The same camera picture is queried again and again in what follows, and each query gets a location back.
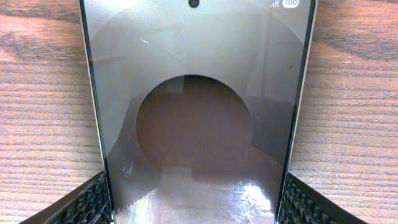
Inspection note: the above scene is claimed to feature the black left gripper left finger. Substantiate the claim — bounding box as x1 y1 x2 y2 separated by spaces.
21 172 113 224

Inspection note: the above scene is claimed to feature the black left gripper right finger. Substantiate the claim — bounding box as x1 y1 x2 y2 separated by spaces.
277 174 365 224

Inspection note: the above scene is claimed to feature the silver Galaxy smartphone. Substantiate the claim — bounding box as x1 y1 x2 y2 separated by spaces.
80 0 317 223

